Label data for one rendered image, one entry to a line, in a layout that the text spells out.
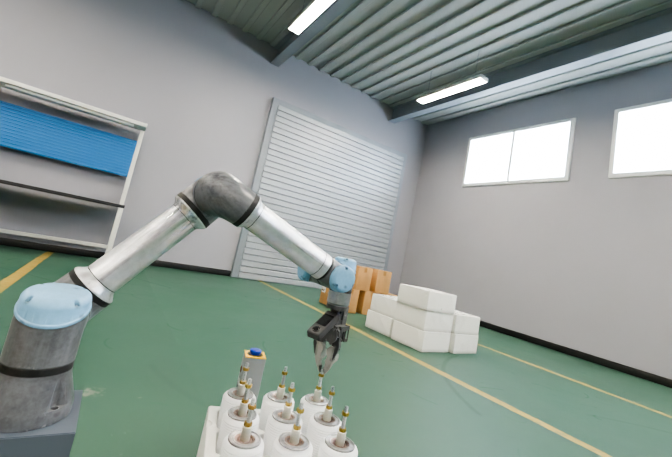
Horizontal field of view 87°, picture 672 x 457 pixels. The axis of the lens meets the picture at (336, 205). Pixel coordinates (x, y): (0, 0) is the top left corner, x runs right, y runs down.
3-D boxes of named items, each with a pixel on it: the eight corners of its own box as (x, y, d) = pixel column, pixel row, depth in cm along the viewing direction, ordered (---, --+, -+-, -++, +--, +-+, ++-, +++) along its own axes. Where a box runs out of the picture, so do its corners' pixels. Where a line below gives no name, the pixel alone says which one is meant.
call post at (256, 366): (222, 456, 113) (245, 357, 117) (222, 443, 120) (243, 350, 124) (244, 457, 115) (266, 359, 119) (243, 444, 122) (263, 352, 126)
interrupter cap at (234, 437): (264, 449, 79) (265, 446, 79) (231, 452, 76) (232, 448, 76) (255, 431, 86) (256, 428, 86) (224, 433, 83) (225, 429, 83)
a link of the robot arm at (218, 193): (222, 156, 81) (365, 269, 99) (213, 162, 90) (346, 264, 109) (189, 196, 77) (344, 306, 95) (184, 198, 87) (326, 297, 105)
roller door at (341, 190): (231, 277, 560) (274, 96, 601) (229, 275, 570) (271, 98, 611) (382, 297, 725) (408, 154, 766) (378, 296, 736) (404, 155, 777)
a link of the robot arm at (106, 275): (2, 318, 70) (222, 161, 91) (24, 302, 83) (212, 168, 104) (50, 358, 74) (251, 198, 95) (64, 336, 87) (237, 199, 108)
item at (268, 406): (280, 474, 100) (293, 407, 102) (246, 467, 100) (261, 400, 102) (283, 454, 109) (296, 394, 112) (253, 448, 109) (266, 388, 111)
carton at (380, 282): (388, 294, 482) (392, 272, 486) (374, 292, 470) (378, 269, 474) (375, 290, 508) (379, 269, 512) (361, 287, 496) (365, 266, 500)
